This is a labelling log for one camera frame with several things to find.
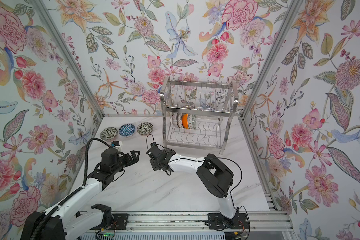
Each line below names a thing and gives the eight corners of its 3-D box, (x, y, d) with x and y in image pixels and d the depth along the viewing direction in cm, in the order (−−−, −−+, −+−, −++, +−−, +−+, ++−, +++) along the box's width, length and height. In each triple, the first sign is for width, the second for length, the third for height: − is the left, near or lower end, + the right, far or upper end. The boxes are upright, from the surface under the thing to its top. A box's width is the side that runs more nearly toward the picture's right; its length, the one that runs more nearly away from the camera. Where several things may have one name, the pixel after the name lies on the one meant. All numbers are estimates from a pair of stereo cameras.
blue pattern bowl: (118, 133, 111) (116, 130, 108) (128, 124, 117) (126, 121, 114) (129, 139, 108) (127, 136, 105) (138, 130, 113) (137, 126, 110)
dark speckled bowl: (137, 134, 111) (136, 131, 108) (139, 125, 116) (138, 122, 113) (152, 134, 111) (151, 131, 108) (153, 126, 116) (153, 122, 113)
